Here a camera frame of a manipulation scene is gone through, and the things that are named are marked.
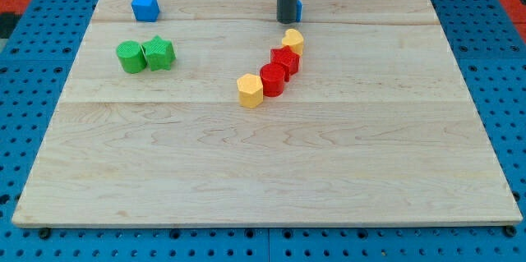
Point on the yellow heart block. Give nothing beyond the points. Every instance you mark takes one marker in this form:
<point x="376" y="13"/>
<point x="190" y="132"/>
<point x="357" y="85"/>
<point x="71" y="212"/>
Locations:
<point x="294" y="40"/>

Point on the wooden board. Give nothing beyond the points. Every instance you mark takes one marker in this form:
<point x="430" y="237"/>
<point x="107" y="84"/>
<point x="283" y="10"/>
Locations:
<point x="377" y="129"/>

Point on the yellow hexagon block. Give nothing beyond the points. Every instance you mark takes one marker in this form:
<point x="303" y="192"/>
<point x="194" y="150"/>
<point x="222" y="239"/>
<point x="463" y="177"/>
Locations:
<point x="250" y="90"/>

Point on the red cylinder block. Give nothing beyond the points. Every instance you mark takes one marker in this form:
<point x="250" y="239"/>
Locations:
<point x="272" y="77"/>

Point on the red star block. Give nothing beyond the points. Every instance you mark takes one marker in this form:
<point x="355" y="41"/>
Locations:
<point x="287" y="59"/>

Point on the blue block behind rod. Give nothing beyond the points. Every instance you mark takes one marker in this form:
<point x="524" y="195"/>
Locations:
<point x="299" y="11"/>

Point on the green star block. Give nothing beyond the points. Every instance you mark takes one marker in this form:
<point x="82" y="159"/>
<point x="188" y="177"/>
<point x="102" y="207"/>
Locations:
<point x="159" y="53"/>

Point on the green cylinder block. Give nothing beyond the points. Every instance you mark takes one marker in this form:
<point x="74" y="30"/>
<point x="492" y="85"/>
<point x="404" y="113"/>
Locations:
<point x="131" y="56"/>

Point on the blue cube block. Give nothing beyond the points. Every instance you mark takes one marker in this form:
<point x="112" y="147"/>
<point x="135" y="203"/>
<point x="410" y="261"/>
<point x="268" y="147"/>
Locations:
<point x="145" y="10"/>

